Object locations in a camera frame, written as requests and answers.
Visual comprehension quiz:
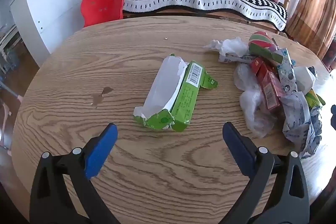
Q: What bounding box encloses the green white torn carton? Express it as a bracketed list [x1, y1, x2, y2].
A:
[133, 54, 218, 132]

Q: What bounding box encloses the red plastic chair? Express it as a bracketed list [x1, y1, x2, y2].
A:
[80, 0, 124, 27]

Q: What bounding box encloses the white cabinet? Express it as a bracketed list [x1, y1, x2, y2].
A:
[10, 0, 84, 66]

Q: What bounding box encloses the clear plastic bag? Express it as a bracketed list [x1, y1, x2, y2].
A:
[234, 63, 276, 138]

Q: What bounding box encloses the brown curtain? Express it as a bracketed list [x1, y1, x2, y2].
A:
[285, 0, 335, 59]

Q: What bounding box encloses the blue white bag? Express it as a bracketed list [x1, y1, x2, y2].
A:
[280, 92, 322, 159]

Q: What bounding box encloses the white tissue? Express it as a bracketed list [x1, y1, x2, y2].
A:
[203, 37, 248, 57]

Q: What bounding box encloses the red green striped wrapper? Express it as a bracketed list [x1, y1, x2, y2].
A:
[248, 31, 276, 48]

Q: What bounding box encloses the blue white patterned wrapper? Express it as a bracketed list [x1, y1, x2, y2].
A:
[276, 48, 298, 94]

